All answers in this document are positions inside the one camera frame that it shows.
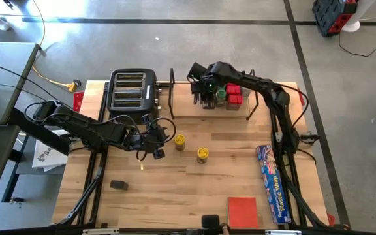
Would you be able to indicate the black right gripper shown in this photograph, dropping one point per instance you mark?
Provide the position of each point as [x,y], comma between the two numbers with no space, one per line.
[212,83]

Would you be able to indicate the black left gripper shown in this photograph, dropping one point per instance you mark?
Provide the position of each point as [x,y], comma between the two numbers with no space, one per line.
[145,138]

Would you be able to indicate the green spice jar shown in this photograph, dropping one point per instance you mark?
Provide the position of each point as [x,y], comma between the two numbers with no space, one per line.
[221,94]

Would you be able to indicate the yellow lid spice jar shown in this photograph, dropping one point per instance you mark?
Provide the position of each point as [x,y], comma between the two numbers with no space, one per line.
[202,155]
[179,142]

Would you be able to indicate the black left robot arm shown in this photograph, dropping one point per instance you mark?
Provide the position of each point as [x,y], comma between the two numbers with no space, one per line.
[87,129]

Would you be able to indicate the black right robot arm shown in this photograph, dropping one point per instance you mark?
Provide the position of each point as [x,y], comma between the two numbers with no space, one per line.
[273,94]

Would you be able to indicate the black four-slot toaster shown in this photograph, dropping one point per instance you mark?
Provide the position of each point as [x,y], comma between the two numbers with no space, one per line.
[132,94]

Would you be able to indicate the red corner plate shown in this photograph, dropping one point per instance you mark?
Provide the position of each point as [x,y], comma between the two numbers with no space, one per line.
[330,219]
[302,97]
[78,101]

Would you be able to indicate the white printed paper box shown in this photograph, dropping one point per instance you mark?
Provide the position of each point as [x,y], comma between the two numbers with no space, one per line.
[47,156]

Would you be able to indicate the blue plastic wrap box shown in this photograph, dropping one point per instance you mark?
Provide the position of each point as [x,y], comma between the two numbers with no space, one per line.
[274,182]

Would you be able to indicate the red square mat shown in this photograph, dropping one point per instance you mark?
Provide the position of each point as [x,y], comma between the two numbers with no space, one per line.
[243,212]

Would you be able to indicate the black and red storage crate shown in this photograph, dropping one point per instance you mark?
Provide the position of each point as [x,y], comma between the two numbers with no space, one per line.
[333,16]

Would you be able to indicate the gray side table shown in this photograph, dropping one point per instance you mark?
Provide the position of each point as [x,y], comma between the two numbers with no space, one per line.
[2,81]

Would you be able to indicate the wooden shelf black metal frame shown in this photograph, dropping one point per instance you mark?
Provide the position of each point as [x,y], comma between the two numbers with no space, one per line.
[181,104]

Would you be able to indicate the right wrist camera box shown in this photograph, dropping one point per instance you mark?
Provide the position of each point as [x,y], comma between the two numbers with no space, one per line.
[196,70]

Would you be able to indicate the black table frame rail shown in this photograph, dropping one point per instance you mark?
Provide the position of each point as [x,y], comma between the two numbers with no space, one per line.
[292,196]
[90,182]

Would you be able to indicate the silver metal bracket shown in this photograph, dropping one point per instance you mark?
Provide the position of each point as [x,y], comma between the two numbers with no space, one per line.
[100,231]
[282,232]

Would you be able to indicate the small black floor bracket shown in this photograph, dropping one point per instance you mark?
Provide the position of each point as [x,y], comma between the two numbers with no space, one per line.
[15,200]

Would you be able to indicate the white pedestal base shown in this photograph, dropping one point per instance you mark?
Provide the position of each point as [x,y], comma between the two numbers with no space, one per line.
[354,19]

